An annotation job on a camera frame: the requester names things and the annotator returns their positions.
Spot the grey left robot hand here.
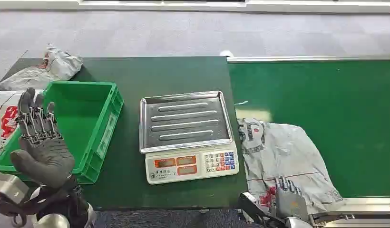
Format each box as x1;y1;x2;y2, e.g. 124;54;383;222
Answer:
10;87;76;190

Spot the green conveyor belt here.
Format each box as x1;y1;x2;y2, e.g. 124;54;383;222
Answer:
227;59;390;199

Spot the white electronic weighing scale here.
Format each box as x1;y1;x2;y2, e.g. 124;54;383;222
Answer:
138;90;240;185

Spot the white parcel bag red print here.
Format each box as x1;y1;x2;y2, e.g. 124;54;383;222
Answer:
0;89;45;157

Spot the crumpled grey parcel bag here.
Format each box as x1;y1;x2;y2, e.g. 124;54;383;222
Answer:
0;43;84;92

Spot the green plastic crate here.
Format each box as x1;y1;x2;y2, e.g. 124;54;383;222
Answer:
0;80;125;185

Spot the white wall base rail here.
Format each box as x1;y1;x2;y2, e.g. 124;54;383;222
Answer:
0;0;390;14

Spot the large grey parcel bag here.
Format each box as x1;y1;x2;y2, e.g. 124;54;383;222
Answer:
237;117;347;219

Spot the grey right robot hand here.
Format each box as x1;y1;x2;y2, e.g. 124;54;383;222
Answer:
274;176;309;221

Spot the steel scale pan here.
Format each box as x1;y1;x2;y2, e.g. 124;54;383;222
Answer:
138;90;234;154

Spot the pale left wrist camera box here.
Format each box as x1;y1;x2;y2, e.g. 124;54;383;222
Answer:
0;172;30;205

